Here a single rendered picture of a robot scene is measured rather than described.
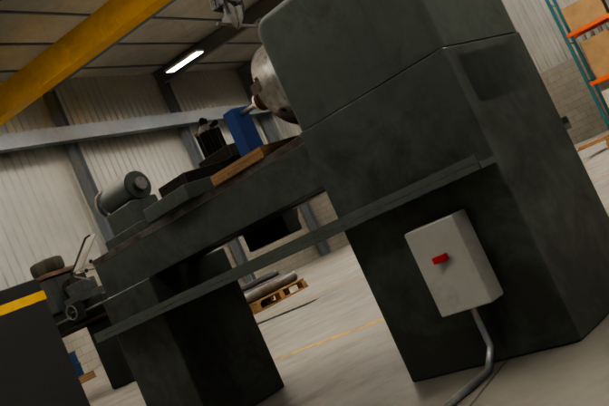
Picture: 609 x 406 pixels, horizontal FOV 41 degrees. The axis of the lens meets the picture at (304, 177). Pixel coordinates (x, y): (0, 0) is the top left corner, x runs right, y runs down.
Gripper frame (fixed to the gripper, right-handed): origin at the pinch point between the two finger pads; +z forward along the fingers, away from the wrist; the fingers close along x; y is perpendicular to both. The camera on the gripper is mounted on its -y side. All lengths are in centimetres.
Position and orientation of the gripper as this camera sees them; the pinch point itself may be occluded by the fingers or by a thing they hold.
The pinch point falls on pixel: (237, 24)
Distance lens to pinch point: 274.7
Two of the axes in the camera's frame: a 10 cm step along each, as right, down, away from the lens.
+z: 2.4, 9.3, -2.7
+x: -7.2, -0.2, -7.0
